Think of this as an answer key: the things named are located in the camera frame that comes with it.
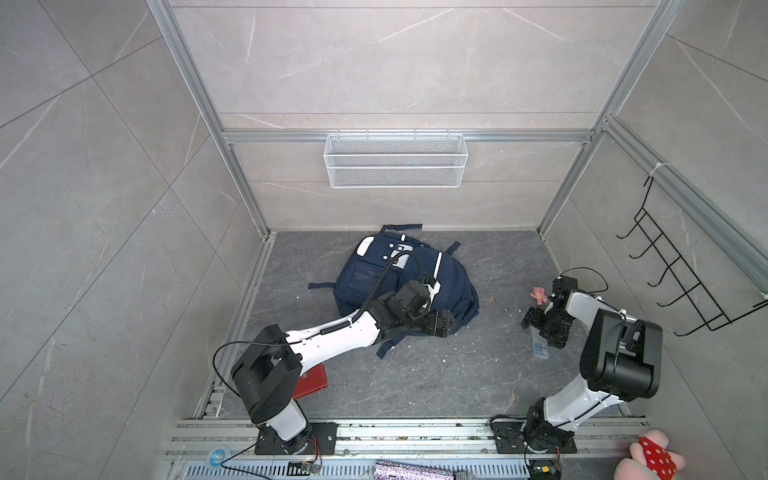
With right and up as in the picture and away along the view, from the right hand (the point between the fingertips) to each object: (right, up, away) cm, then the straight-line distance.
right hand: (536, 328), depth 93 cm
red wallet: (-69, -12, -11) cm, 70 cm away
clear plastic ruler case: (-1, -3, -5) cm, 6 cm away
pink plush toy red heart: (+12, -23, -27) cm, 38 cm away
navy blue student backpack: (-51, +21, +5) cm, 56 cm away
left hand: (-31, +7, -14) cm, 35 cm away
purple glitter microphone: (-46, -26, -26) cm, 59 cm away
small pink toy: (+5, +10, +8) cm, 13 cm away
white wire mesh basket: (-46, +56, +8) cm, 73 cm away
